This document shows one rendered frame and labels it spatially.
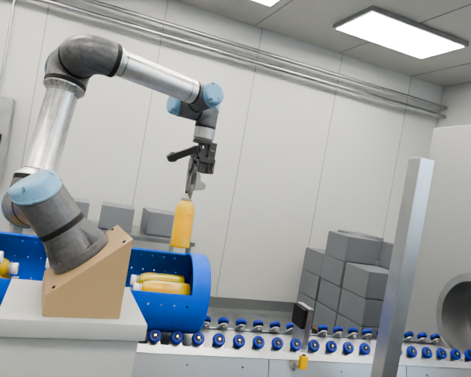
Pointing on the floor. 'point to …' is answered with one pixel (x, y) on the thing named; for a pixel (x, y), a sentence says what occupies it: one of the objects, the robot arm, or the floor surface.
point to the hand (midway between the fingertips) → (187, 194)
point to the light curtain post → (402, 267)
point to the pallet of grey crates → (346, 281)
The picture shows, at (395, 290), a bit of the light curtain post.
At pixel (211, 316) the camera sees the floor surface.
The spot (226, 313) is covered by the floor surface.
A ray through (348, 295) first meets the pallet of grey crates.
